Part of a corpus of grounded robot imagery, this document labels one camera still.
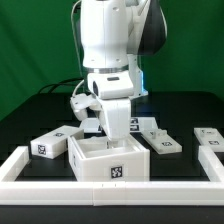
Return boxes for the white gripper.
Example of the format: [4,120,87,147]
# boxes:
[98,98,131,141]

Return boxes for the white cabinet door panel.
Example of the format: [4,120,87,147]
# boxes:
[142,129,182,154]
[194,128,224,152]

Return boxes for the white cabinet body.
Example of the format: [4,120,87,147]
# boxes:
[68,135,150,182]

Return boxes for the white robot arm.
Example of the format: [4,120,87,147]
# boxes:
[75,0,167,141]

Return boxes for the white cabinet top block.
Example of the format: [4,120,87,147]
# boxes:
[30,125,84,159]

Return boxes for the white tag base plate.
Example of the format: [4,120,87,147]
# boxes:
[80,117,158,133]

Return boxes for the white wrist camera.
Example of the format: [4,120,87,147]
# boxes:
[70,93,99,121]

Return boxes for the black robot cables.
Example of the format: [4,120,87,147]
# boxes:
[38,78,88,95]

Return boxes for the white U-shaped fence frame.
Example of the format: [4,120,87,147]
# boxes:
[0,146,224,206]

